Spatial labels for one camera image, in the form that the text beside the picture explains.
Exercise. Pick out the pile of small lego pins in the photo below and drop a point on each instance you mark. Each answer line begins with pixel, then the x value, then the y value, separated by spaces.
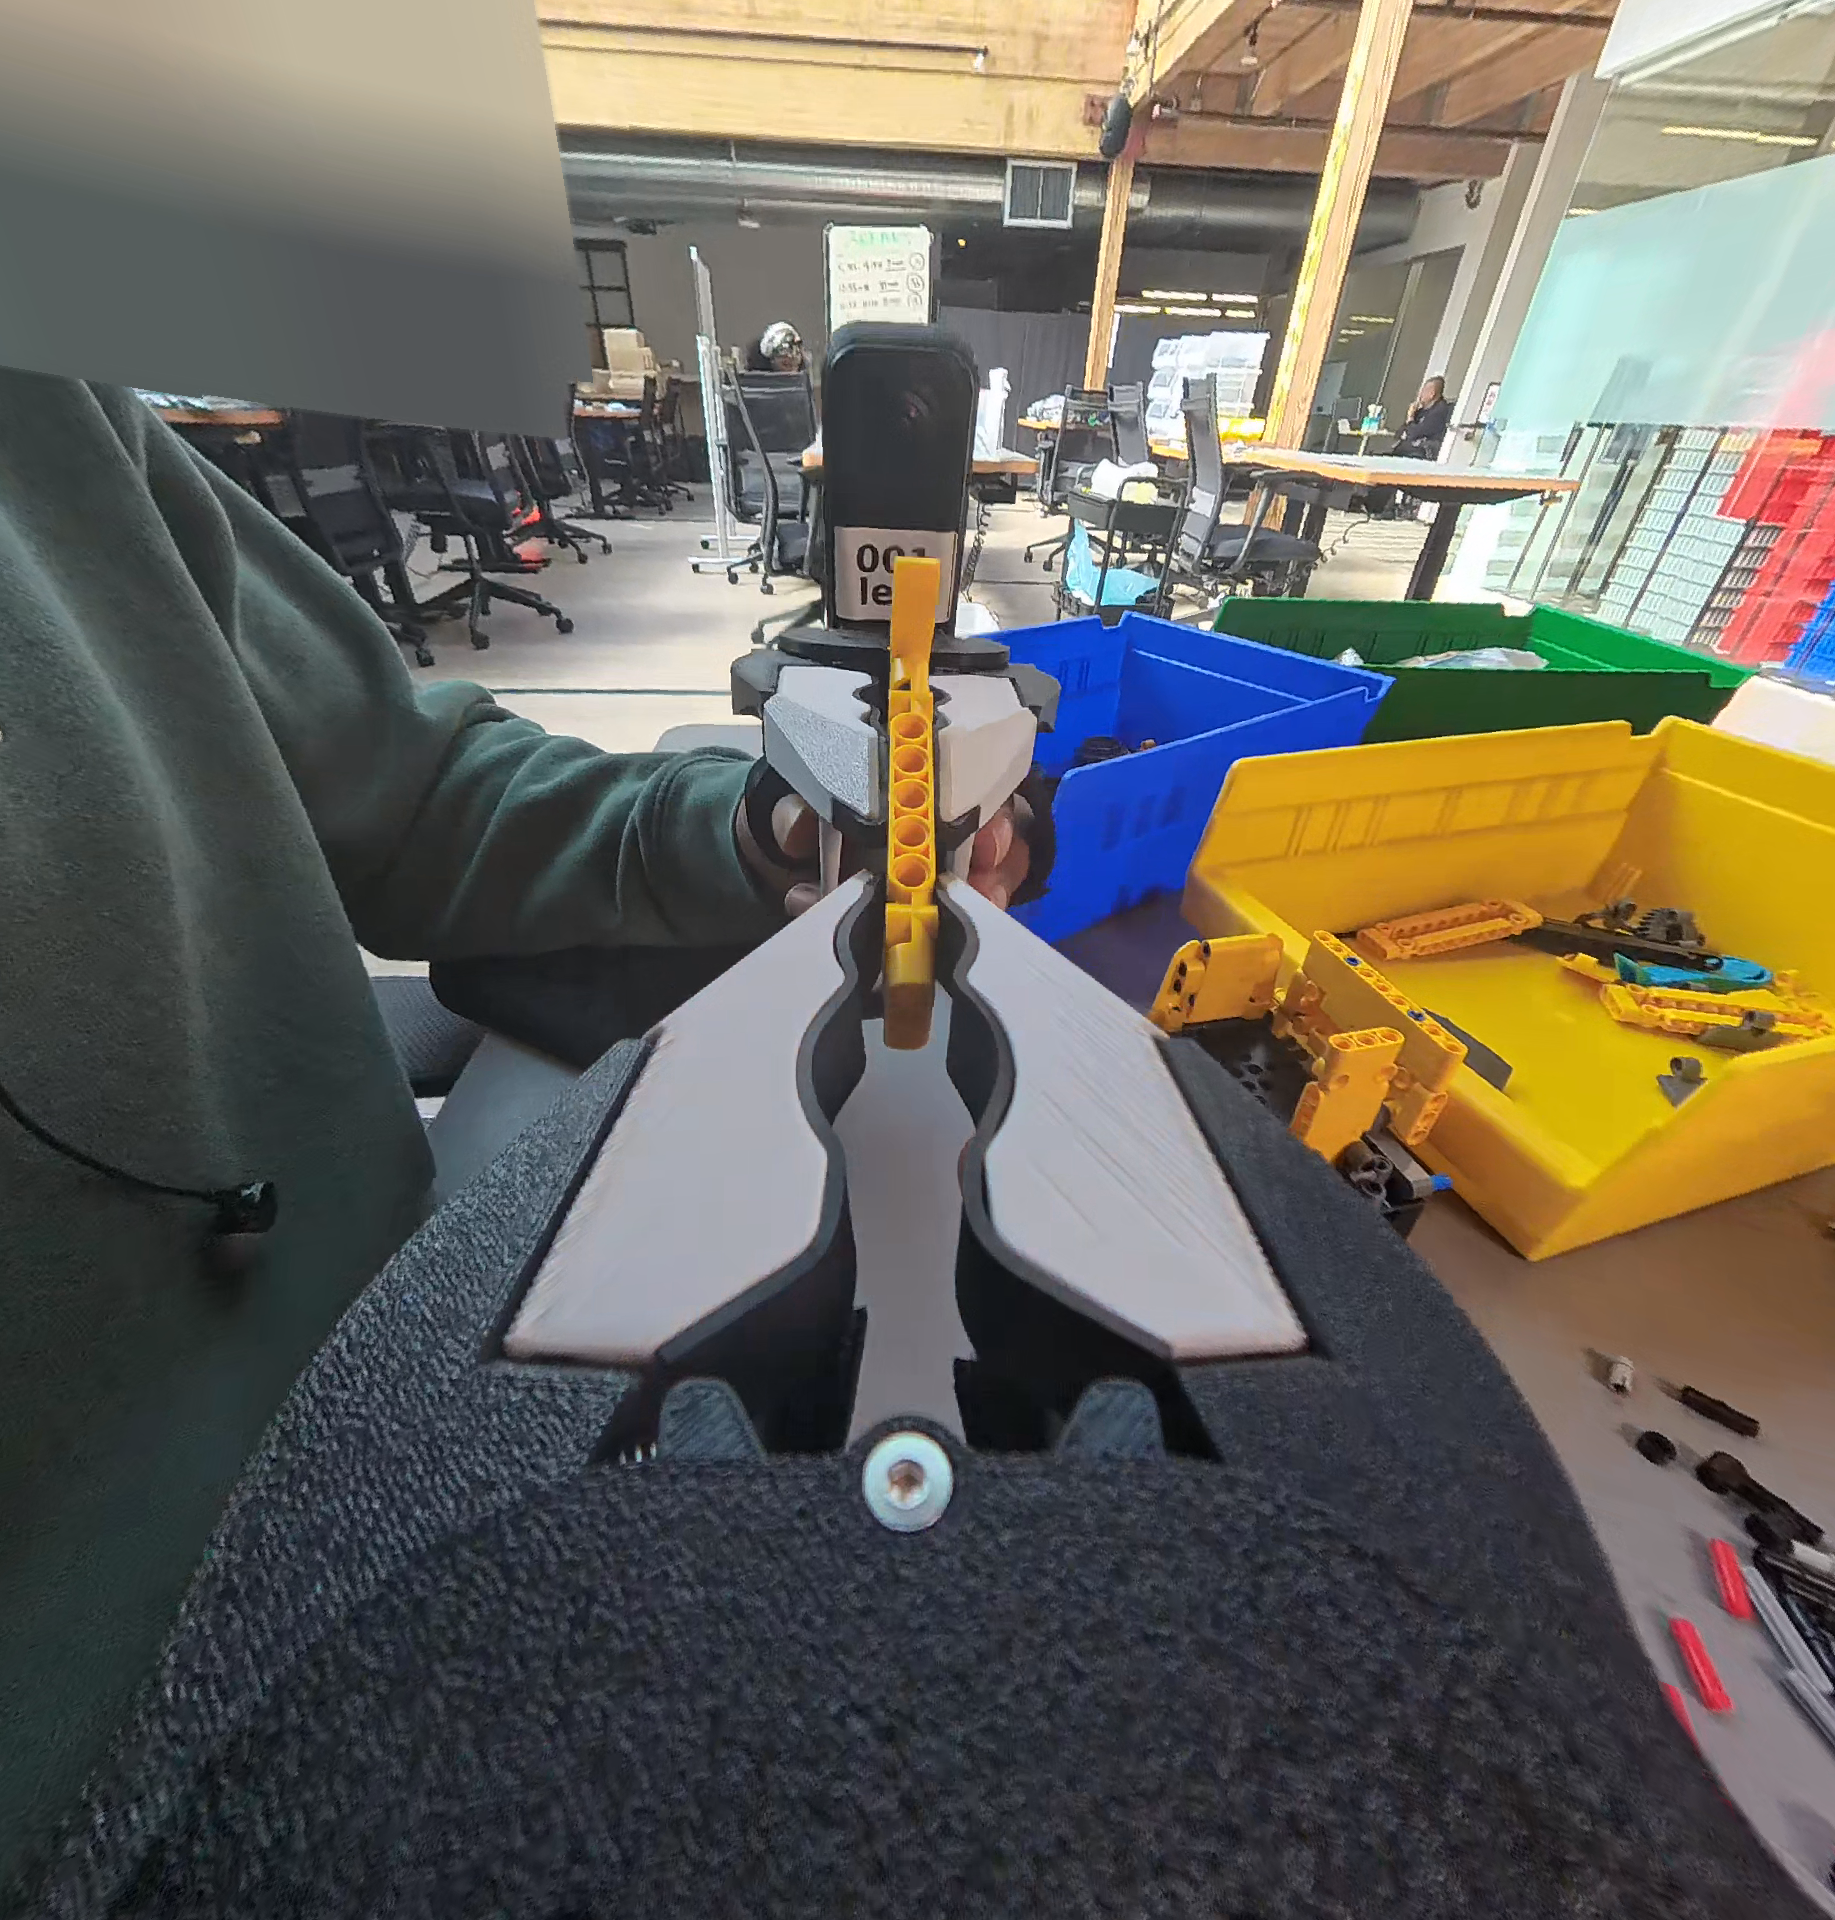
pixel 1786 1621

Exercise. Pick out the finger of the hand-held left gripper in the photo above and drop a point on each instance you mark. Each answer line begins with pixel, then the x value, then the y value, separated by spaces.
pixel 827 742
pixel 992 742

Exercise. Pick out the yellow plastic bin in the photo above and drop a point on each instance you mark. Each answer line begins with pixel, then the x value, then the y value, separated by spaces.
pixel 1605 1186

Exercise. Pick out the small yellow lego beam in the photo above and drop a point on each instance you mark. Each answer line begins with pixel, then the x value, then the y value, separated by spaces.
pixel 906 976

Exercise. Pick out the wooden top desk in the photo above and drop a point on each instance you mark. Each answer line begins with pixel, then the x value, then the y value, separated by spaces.
pixel 1412 476

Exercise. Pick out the small grey lego piece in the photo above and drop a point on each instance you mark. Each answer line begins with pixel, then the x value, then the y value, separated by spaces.
pixel 1681 1081

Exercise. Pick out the dark grey flat lego panel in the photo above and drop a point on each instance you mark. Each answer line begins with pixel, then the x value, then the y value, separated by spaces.
pixel 1464 1050

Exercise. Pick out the black mesh chair seat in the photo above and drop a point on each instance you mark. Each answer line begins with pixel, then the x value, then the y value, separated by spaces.
pixel 429 1035

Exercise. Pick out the teal lego piece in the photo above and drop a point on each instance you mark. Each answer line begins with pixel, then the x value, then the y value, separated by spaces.
pixel 1696 972

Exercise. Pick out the yellow lego ladder frame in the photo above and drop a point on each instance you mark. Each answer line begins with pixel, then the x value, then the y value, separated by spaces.
pixel 1441 930
pixel 1710 1013

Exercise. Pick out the green plastic bin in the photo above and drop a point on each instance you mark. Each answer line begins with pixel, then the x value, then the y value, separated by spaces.
pixel 1531 676

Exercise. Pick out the wall of clear parts drawers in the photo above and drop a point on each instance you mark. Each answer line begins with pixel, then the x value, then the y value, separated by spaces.
pixel 1665 525

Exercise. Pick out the stack of red storage bins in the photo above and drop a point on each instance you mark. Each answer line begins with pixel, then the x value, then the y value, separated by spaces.
pixel 1800 525

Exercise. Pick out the blue plastic bin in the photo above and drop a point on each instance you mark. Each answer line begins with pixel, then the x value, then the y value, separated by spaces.
pixel 1187 706

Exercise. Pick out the person's left hand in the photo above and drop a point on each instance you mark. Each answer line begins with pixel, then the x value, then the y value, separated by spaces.
pixel 804 862

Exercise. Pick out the black lego link assembly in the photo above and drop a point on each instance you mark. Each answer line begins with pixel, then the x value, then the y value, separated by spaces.
pixel 1621 930

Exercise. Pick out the black office chair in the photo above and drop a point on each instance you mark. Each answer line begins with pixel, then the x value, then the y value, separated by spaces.
pixel 1232 511
pixel 467 525
pixel 557 480

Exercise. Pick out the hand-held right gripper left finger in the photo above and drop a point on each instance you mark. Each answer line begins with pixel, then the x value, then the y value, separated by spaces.
pixel 692 1201

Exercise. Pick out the yellow lego panel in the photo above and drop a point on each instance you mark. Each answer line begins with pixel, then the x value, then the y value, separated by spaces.
pixel 914 781

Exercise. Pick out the person in green sweatshirt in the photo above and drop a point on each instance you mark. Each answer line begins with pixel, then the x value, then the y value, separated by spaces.
pixel 137 900

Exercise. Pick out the black and yellow lego model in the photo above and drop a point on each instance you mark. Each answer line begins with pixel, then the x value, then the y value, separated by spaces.
pixel 1352 1081

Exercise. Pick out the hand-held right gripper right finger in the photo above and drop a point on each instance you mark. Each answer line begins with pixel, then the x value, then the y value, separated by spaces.
pixel 1127 1201

